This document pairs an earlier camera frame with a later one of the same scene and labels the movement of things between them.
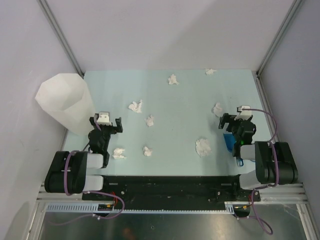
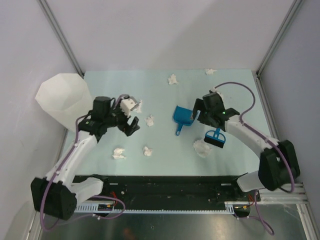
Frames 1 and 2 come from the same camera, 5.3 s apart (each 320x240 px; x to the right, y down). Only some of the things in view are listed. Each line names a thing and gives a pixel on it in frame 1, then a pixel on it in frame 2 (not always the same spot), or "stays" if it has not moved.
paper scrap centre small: x=149 y=120 stays
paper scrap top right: x=209 y=71 stays
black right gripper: x=227 y=118 -> x=200 y=105
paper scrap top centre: x=172 y=79 stays
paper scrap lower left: x=117 y=153 stays
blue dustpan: x=230 y=141 -> x=182 y=116
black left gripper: x=112 y=128 -> x=134 y=125
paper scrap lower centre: x=147 y=151 stays
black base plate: x=130 y=192 stays
